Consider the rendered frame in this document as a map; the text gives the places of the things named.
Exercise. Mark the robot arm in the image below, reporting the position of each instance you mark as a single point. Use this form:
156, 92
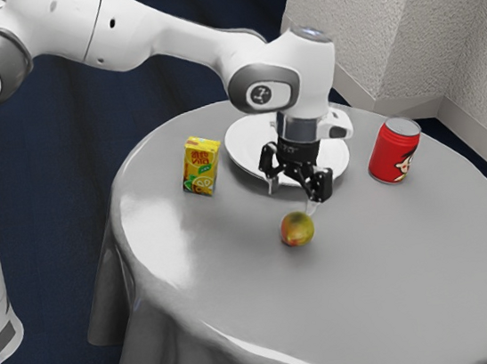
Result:
169, 25

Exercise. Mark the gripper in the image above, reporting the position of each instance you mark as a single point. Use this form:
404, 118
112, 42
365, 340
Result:
297, 150

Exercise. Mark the white plate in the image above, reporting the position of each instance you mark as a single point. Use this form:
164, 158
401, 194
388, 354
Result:
243, 146

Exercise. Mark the red can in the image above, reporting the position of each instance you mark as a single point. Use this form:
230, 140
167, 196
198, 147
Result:
393, 151

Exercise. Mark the yellow juice carton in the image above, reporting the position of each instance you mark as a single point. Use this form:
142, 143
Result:
200, 165

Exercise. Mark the green and red apple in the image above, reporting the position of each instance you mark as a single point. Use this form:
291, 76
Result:
297, 229

